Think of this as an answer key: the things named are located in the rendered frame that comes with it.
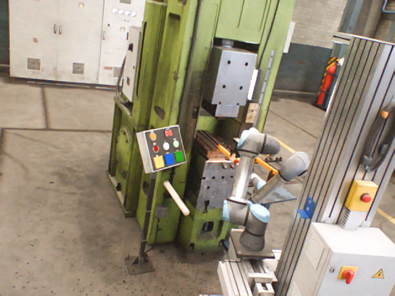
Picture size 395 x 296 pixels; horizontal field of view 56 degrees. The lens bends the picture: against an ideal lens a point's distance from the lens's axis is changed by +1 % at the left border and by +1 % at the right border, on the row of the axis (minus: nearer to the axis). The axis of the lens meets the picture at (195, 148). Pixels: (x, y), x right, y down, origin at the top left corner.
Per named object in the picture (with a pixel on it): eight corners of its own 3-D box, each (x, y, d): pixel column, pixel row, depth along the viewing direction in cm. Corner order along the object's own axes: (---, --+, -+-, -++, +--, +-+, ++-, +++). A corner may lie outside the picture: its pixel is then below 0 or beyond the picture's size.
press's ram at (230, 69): (253, 106, 294) (266, 55, 279) (211, 103, 277) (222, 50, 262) (229, 91, 328) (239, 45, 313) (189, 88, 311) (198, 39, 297)
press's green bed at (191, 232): (223, 250, 339) (234, 206, 322) (186, 255, 323) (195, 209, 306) (199, 216, 385) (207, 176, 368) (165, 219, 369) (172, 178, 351)
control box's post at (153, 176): (142, 265, 302) (162, 143, 262) (138, 266, 300) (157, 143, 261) (141, 262, 305) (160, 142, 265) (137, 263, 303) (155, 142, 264)
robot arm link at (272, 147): (287, 138, 207) (276, 144, 256) (267, 133, 208) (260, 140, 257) (282, 158, 207) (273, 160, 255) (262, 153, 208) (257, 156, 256)
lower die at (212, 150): (228, 158, 304) (229, 148, 301) (206, 158, 296) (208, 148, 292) (206, 138, 339) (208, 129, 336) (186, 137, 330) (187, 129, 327)
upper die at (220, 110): (237, 117, 291) (239, 105, 288) (215, 116, 283) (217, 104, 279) (213, 101, 326) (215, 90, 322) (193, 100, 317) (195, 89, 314)
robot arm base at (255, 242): (267, 251, 211) (271, 237, 207) (242, 250, 208) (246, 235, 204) (260, 235, 224) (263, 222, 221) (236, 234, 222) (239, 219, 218)
